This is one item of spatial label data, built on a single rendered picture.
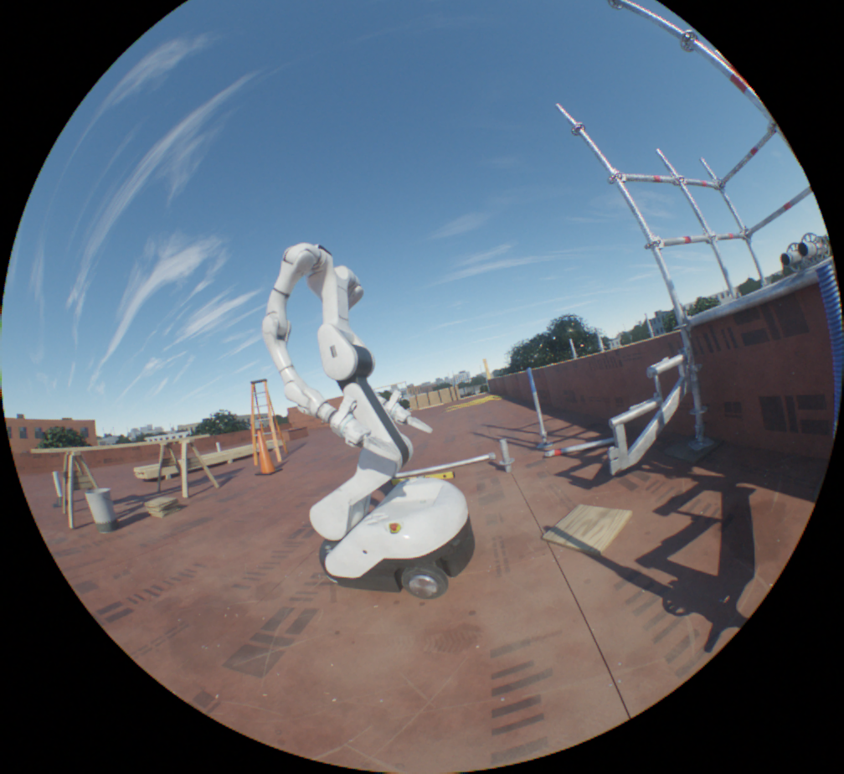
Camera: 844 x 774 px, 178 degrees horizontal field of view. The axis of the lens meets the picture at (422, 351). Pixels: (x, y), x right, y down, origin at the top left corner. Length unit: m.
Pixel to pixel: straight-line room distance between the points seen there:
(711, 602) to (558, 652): 0.44
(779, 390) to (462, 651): 1.61
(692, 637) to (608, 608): 0.30
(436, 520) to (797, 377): 1.65
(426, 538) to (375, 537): 0.17
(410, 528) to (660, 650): 0.85
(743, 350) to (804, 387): 0.41
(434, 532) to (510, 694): 0.59
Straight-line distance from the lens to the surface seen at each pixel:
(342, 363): 1.05
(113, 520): 3.21
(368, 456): 1.03
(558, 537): 1.29
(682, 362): 1.71
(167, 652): 1.36
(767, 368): 1.64
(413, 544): 0.94
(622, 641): 0.91
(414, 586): 1.07
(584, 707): 0.82
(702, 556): 1.13
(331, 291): 1.20
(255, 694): 1.05
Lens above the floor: 0.77
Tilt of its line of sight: 9 degrees up
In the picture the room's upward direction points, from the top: 13 degrees counter-clockwise
